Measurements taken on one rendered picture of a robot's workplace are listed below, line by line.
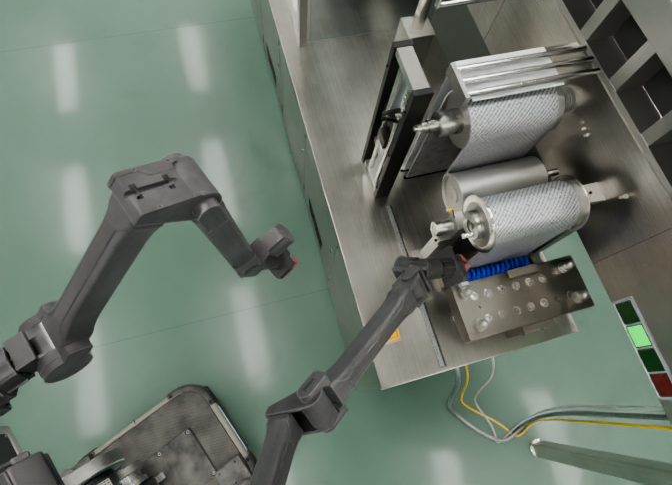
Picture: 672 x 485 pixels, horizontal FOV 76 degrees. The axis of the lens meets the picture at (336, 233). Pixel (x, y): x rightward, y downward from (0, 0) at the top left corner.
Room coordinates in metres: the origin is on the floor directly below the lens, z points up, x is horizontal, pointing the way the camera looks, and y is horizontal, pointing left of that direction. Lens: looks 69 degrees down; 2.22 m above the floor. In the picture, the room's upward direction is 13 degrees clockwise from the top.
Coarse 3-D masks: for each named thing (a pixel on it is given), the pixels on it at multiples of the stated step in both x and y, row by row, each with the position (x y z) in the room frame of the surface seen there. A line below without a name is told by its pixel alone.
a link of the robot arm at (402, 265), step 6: (402, 258) 0.40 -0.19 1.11; (408, 258) 0.40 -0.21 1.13; (414, 258) 0.40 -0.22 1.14; (396, 264) 0.39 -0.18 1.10; (402, 264) 0.38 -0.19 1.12; (408, 264) 0.38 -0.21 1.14; (396, 270) 0.36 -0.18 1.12; (402, 270) 0.36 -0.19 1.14; (408, 270) 0.35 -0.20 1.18; (414, 270) 0.35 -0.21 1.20; (420, 270) 0.35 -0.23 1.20; (396, 276) 0.35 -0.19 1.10; (402, 276) 0.33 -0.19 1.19; (408, 276) 0.33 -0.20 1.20; (420, 276) 0.34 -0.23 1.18; (426, 282) 0.33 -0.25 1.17; (426, 288) 0.32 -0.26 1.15
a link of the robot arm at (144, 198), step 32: (160, 160) 0.26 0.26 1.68; (192, 160) 0.28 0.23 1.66; (128, 192) 0.19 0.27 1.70; (160, 192) 0.21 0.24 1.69; (192, 192) 0.22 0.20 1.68; (128, 224) 0.16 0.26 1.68; (160, 224) 0.17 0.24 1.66; (96, 256) 0.12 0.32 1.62; (128, 256) 0.13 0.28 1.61; (96, 288) 0.08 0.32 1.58; (32, 320) 0.02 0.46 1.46; (64, 320) 0.03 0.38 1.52; (96, 320) 0.04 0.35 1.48; (64, 352) -0.01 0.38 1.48
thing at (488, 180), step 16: (512, 160) 0.72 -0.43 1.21; (528, 160) 0.72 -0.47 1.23; (448, 176) 0.63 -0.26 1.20; (464, 176) 0.63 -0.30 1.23; (480, 176) 0.63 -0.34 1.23; (496, 176) 0.64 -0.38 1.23; (512, 176) 0.66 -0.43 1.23; (528, 176) 0.67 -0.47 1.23; (544, 176) 0.68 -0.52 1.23; (448, 192) 0.61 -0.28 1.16; (464, 192) 0.58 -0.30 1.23; (480, 192) 0.59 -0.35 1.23; (496, 192) 0.60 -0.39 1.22
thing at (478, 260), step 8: (536, 240) 0.51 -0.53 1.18; (544, 240) 0.53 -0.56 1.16; (504, 248) 0.47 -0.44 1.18; (512, 248) 0.49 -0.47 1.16; (520, 248) 0.50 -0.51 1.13; (528, 248) 0.52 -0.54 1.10; (480, 256) 0.44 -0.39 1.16; (488, 256) 0.46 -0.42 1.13; (496, 256) 0.47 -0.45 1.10; (504, 256) 0.49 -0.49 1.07; (512, 256) 0.51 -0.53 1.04; (472, 264) 0.45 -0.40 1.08; (480, 264) 0.46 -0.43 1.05; (488, 264) 0.48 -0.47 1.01
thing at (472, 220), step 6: (474, 210) 0.51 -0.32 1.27; (468, 216) 0.50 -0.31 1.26; (474, 216) 0.49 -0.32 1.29; (480, 216) 0.49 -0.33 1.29; (468, 222) 0.49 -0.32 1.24; (474, 222) 0.48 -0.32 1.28; (480, 222) 0.48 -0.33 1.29; (468, 228) 0.48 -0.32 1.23; (474, 228) 0.47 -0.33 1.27; (480, 228) 0.46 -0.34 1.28; (474, 234) 0.45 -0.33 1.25; (480, 234) 0.45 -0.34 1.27; (474, 240) 0.45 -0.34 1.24
